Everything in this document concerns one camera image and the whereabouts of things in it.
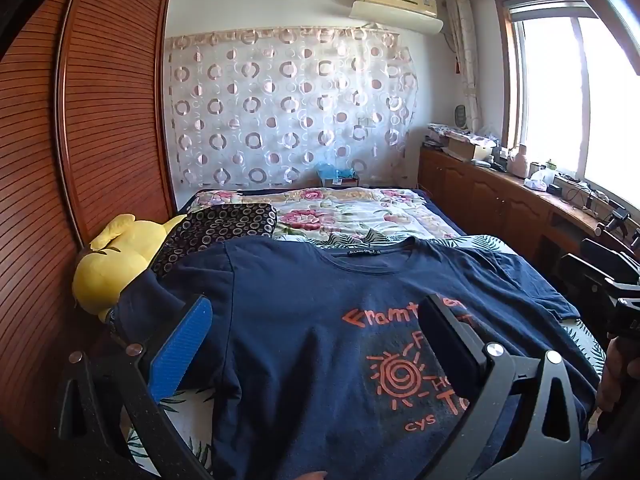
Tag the circle-patterned sheer curtain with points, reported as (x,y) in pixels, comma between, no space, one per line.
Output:
(280,110)

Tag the wooden slatted wardrobe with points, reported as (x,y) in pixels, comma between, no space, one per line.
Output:
(100,135)

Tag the black desk clamp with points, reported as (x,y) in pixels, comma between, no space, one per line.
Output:
(614,221)

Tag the person's right hand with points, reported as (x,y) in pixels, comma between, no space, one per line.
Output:
(610,375)

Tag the wooden side cabinet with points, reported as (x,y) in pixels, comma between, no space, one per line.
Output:
(480,200)

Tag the leaf-print bed sheet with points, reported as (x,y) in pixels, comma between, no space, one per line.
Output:
(195,425)

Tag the cardboard box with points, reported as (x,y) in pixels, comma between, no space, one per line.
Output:
(462,147)

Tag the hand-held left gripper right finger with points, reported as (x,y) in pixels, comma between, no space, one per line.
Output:
(452,345)

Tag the beige air conditioner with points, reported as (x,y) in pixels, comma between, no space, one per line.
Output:
(395,7)

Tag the blue plastic bag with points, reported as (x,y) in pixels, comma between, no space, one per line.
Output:
(335,175)

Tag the small grey desk fan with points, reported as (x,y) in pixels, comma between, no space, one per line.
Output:
(462,116)

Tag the yellow plush toy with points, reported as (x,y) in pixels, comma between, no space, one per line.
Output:
(115,265)

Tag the floral quilt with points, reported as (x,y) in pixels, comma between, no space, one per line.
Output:
(350,215)

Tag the dark circle-patterned cushion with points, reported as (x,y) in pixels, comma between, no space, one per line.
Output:
(220,225)

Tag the navy blue printed t-shirt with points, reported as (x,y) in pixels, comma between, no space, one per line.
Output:
(300,335)

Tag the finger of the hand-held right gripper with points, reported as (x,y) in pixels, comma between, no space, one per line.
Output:
(607,252)
(585,275)

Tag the white window curtain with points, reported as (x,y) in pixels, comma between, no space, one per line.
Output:
(467,60)

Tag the wooden-framed window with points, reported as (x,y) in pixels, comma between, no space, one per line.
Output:
(550,100)

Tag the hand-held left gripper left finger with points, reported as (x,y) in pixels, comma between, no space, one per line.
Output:
(180,355)

